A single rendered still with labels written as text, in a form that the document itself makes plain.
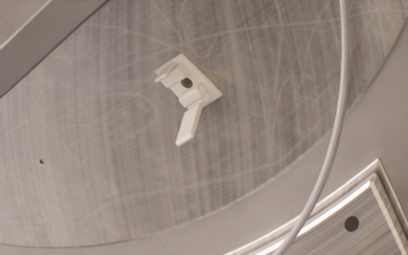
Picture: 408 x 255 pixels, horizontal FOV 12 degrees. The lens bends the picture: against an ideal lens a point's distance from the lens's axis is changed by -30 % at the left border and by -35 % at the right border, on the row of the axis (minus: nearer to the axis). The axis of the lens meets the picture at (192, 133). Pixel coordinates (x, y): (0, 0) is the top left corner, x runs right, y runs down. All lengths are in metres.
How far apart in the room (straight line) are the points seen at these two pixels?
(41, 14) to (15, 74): 0.04
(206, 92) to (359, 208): 0.09
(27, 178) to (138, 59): 0.11
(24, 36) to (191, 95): 0.09
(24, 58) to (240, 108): 0.10
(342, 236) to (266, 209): 0.05
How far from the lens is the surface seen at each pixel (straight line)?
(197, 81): 0.95
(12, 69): 0.93
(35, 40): 0.91
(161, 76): 0.95
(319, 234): 0.96
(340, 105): 0.89
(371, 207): 0.94
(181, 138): 0.94
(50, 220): 1.04
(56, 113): 1.00
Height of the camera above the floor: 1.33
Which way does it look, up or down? 35 degrees down
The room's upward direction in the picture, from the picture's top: 6 degrees counter-clockwise
